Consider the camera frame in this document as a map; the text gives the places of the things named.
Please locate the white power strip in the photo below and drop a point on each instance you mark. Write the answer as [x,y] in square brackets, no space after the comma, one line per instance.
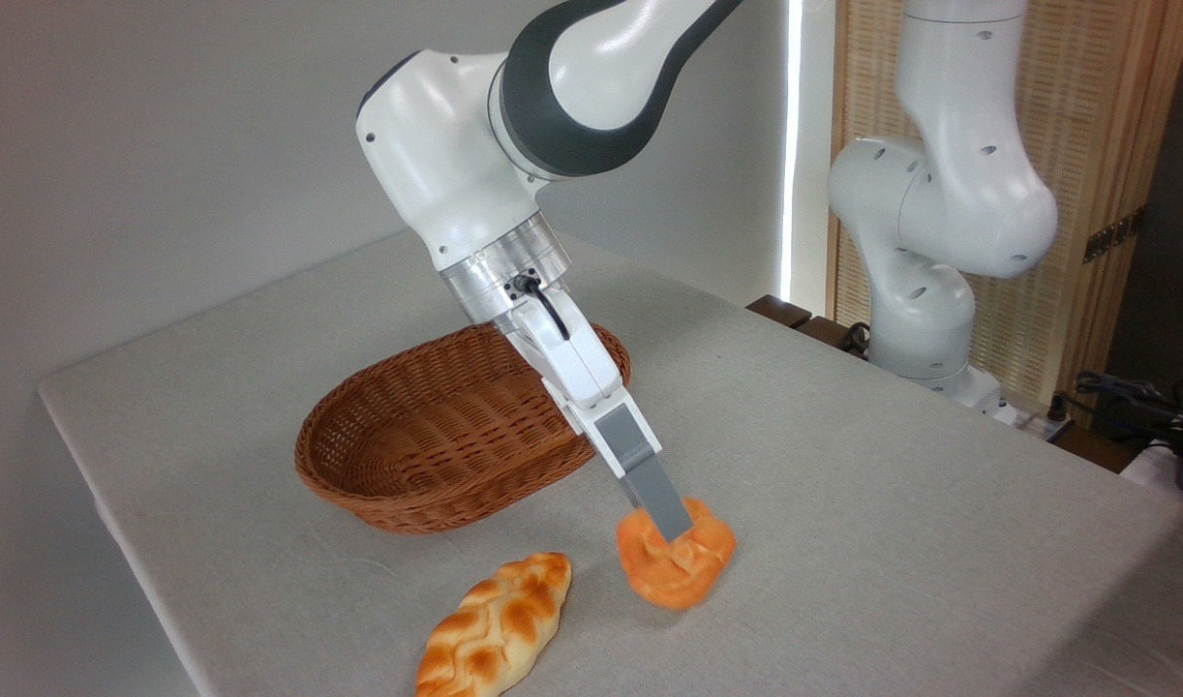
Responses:
[1032,421]

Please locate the grey tablecloth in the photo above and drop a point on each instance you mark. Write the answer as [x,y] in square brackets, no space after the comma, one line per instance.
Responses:
[892,561]

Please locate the wooden slatted folding screen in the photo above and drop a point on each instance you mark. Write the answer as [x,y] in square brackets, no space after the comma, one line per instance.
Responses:
[1095,106]

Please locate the brown wicker basket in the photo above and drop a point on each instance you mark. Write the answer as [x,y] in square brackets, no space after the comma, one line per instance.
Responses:
[408,455]

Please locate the black screen hinge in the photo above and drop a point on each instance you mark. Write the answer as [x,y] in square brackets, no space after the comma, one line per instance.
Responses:
[1114,235]

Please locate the small orange bread roll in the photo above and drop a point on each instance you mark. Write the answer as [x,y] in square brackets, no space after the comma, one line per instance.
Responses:
[679,573]

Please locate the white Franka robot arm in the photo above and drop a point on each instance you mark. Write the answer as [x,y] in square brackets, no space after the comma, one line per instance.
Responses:
[456,165]

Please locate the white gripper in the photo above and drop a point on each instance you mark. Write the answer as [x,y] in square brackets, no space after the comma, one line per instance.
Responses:
[577,363]

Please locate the braided bread loaf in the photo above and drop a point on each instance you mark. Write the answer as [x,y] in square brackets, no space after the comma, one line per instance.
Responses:
[495,629]

